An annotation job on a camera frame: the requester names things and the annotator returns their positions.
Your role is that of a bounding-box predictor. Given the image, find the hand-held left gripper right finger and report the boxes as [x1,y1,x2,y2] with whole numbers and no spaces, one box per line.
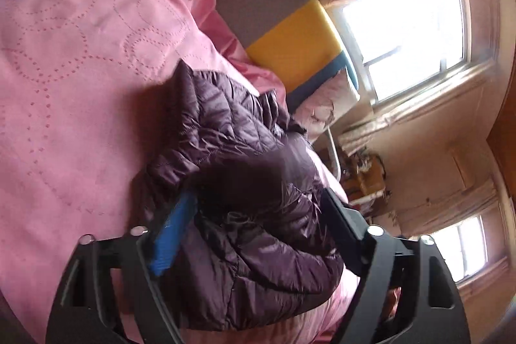
[322,187,472,344]

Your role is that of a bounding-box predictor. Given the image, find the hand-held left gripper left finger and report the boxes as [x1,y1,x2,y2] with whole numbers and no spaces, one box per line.
[45,193,198,344]

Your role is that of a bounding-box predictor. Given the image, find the purple puffer jacket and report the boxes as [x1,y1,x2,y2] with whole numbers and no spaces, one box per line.
[135,60,345,332]

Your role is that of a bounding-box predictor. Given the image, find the cluttered wooden nightstand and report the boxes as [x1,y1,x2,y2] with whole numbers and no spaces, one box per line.
[342,151,400,216]

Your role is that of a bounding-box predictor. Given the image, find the small window curtain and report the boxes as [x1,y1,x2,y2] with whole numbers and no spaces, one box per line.
[403,183,501,232]

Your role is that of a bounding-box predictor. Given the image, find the deer print pillow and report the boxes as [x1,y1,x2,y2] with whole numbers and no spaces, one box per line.
[292,68,361,135]

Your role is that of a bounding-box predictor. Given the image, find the small window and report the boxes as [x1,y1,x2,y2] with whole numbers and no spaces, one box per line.
[429,215,490,282]

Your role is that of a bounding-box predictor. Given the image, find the pink bedspread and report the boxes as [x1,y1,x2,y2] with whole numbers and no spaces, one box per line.
[0,0,359,344]

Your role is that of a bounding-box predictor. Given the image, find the grey yellow blue headboard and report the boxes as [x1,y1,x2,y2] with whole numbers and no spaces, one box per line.
[213,0,359,109]

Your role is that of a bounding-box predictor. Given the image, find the large window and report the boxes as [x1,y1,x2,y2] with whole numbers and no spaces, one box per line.
[339,0,480,105]

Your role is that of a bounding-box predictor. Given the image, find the grey metal bed rail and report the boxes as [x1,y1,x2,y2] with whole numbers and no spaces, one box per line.
[324,126,343,183]

